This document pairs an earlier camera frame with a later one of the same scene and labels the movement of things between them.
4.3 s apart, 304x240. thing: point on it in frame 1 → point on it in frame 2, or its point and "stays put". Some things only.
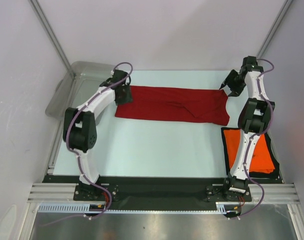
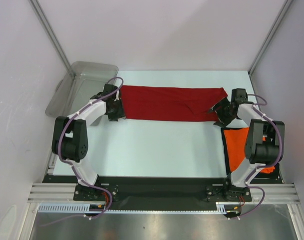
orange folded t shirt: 261,160 stays put
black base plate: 163,188 stays put
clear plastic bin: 75,85 stays put
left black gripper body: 126,96 → 118,109
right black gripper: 233,80 → 224,110
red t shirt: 191,105 stays put
